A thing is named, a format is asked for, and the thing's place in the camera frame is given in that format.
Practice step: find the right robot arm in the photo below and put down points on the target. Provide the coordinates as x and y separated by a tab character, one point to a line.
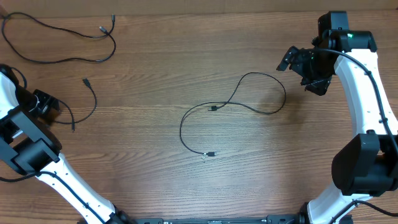
367	166

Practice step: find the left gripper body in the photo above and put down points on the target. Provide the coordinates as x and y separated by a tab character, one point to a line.
45	100

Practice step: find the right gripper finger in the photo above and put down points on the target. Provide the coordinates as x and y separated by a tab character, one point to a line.
290	60
319	87

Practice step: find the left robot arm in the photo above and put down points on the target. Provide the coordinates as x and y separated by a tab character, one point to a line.
31	150

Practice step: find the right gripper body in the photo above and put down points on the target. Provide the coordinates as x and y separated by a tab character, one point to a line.
313	68

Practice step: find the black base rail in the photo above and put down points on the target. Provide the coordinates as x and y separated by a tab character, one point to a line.
214	220

